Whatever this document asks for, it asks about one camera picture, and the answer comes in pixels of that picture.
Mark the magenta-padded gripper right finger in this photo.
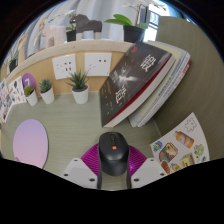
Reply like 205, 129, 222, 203
126, 145, 168, 190

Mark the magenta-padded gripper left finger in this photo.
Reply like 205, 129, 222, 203
61, 143, 103, 190

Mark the black computer mouse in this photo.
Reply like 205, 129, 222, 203
97, 131, 131, 177

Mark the purple mouse pad with wrist rest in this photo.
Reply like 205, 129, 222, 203
12, 118, 50, 170

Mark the large colourful sticker sheet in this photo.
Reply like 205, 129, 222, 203
149, 112, 211, 175

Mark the small plant in white pot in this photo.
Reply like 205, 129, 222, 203
23, 84, 39, 107
65, 68, 90, 106
38, 78, 56, 105

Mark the stack of white books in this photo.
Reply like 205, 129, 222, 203
128, 40, 193, 129

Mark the black book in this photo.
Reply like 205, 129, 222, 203
99, 41, 177, 128

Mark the white sticker sheet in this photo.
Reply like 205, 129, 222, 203
7, 75, 28, 105

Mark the purple round sticker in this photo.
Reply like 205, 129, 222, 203
21, 72, 37, 90

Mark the green desk partition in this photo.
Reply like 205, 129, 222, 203
151, 15, 224, 161

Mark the white orchid in black pot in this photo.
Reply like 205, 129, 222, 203
6, 46, 20, 74
104, 0, 168, 44
49, 9, 78, 43

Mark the wooden hand model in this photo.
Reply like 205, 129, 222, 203
17, 33, 28, 64

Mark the pink horse figure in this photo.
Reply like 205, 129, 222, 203
44, 24, 67, 49

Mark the black horse figure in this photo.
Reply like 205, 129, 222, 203
71, 13, 103, 42

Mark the window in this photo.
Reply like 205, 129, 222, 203
139, 0, 168, 33

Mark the grey curtain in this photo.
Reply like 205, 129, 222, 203
23, 0, 141, 51

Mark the white wall socket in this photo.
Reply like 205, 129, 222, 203
51, 53, 77, 80
83, 52, 113, 77

